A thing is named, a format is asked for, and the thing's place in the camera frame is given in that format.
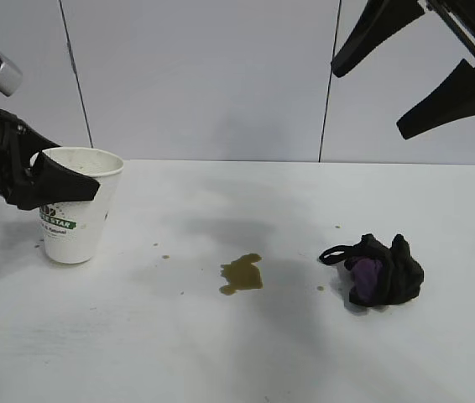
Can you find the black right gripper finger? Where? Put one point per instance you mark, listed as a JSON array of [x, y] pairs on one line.
[[376, 33], [464, 96]]

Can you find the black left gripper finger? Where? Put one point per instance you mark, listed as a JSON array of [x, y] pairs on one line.
[[32, 140], [61, 184]]

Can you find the white paper coffee cup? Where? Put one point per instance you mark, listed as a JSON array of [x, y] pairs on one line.
[[82, 226]]

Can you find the black and purple cloth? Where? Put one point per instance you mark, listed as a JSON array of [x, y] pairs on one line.
[[397, 273]]

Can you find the brown coffee spill puddle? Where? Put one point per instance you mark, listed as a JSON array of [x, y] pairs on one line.
[[243, 275]]

